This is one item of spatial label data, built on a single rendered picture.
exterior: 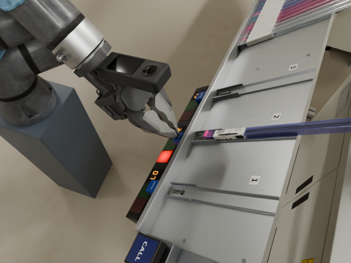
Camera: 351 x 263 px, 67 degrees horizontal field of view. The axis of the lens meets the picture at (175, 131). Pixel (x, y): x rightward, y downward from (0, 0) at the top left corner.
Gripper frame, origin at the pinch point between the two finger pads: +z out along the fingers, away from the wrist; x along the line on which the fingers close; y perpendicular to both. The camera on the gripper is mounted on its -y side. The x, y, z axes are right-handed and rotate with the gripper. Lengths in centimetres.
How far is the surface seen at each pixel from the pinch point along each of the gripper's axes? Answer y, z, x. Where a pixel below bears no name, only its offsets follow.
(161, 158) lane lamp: 5.0, 3.4, 3.9
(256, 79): -11.8, 2.5, -13.4
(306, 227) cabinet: -9.1, 40.5, -1.5
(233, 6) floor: 66, 36, -144
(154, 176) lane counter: 4.3, 3.5, 8.1
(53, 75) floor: 119, -14, -41
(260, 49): -9.6, 2.6, -23.0
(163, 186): -3.5, 0.8, 11.1
